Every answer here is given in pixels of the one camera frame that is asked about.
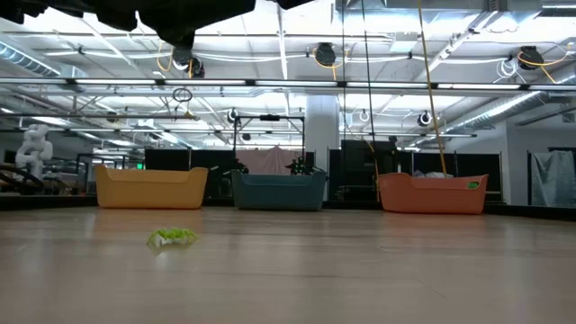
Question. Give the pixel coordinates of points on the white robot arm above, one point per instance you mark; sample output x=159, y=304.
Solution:
x=33, y=150

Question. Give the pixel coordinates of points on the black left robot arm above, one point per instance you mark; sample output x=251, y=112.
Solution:
x=67, y=6

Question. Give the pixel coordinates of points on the black partition panel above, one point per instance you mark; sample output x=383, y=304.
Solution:
x=472, y=164
x=180, y=159

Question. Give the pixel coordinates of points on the pink cloth backdrop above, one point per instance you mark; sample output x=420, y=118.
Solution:
x=267, y=161

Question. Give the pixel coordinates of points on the yellow plastic bin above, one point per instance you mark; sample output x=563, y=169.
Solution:
x=148, y=189

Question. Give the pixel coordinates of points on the teal plastic bin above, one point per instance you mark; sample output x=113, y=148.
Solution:
x=279, y=193

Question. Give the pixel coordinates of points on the green plastic spider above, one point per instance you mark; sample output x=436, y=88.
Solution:
x=173, y=235

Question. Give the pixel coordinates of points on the orange plastic bin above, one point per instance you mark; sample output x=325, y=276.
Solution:
x=432, y=195

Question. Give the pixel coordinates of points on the grey cover sheet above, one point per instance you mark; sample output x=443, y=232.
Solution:
x=554, y=177

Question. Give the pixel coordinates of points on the black workstation frame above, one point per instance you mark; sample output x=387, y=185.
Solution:
x=269, y=118

